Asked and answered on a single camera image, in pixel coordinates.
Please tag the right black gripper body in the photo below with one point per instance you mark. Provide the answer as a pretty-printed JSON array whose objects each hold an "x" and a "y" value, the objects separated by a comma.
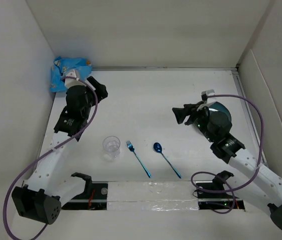
[{"x": 201, "y": 119}]

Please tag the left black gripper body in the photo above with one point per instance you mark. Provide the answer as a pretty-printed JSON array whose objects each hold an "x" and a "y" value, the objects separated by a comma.
[{"x": 87, "y": 108}]

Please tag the blue astronaut print placemat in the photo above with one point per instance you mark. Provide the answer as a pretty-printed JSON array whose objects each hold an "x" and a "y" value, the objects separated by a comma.
[{"x": 62, "y": 66}]

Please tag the blue metal spoon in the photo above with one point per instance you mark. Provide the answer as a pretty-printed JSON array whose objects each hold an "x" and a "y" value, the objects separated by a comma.
[{"x": 158, "y": 148}]

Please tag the clear plastic cup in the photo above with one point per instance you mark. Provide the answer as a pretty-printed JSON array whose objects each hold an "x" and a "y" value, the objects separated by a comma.
[{"x": 111, "y": 147}]

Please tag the teal ceramic plate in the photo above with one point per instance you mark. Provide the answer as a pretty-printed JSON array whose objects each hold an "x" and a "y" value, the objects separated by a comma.
[{"x": 219, "y": 107}]

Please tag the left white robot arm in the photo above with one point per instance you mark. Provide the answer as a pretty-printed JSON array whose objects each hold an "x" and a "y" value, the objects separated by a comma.
[{"x": 46, "y": 192}]

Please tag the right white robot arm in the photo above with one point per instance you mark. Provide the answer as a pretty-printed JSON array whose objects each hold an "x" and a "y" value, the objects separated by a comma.
[{"x": 266, "y": 190}]

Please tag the blue metal fork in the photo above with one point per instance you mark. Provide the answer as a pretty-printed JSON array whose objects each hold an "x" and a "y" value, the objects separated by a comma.
[{"x": 132, "y": 149}]

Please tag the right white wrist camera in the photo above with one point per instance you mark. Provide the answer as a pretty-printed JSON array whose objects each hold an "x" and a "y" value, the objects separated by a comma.
[{"x": 205, "y": 95}]

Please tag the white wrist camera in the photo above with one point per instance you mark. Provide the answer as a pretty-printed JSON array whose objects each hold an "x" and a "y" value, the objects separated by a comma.
[
  {"x": 73, "y": 73},
  {"x": 205, "y": 95}
]

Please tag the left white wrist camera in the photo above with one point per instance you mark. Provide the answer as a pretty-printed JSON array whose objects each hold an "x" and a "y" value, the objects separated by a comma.
[{"x": 73, "y": 73}]

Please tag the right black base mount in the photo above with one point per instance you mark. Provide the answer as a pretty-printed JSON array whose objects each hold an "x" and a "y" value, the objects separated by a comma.
[{"x": 209, "y": 201}]

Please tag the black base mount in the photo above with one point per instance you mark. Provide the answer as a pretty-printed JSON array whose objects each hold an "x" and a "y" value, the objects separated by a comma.
[
  {"x": 209, "y": 201},
  {"x": 95, "y": 199}
]

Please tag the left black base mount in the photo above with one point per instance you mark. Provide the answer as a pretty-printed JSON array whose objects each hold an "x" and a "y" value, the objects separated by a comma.
[{"x": 95, "y": 199}]

